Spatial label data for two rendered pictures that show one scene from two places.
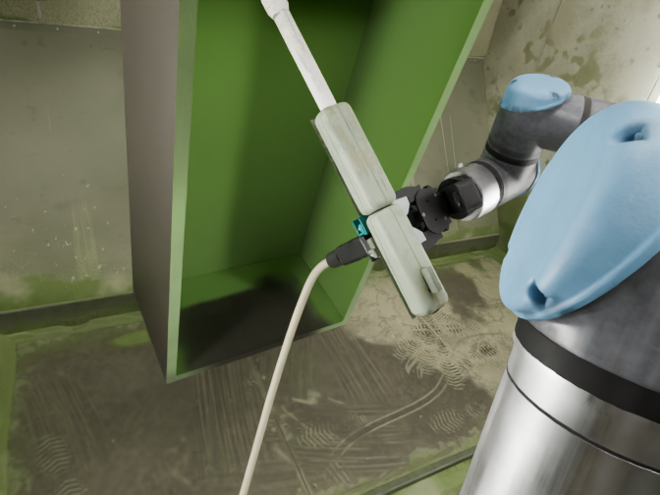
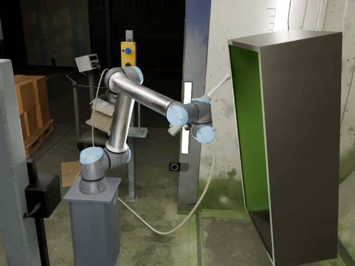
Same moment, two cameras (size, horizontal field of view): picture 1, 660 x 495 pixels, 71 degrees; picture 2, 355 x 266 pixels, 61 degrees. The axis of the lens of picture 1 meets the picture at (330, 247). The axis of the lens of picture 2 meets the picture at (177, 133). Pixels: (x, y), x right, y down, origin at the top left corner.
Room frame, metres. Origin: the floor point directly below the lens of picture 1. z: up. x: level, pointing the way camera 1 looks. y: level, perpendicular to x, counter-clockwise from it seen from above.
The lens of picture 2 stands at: (1.44, -1.50, 1.71)
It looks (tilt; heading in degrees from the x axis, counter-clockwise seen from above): 20 degrees down; 123
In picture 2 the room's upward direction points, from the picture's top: 2 degrees clockwise
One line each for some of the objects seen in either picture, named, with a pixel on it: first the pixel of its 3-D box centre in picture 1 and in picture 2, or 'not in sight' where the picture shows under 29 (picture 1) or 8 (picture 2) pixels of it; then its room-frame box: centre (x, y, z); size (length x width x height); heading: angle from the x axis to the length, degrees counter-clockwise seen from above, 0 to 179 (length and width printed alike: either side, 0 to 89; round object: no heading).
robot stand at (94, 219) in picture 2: not in sight; (96, 226); (0.00, -0.31, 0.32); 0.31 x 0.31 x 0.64; 32
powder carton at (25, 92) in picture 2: not in sight; (17, 95); (-2.64, 0.67, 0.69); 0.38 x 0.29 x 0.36; 124
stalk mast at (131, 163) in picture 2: not in sight; (131, 122); (-0.39, 0.49, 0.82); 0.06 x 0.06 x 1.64; 32
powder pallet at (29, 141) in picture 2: not in sight; (15, 136); (-2.77, 0.61, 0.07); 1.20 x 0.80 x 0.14; 129
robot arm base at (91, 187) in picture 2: not in sight; (93, 181); (0.00, -0.31, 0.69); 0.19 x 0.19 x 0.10
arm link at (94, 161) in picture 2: not in sight; (93, 162); (0.00, -0.30, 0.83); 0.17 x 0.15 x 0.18; 80
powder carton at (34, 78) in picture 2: not in sight; (32, 89); (-2.85, 1.02, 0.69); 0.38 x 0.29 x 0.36; 128
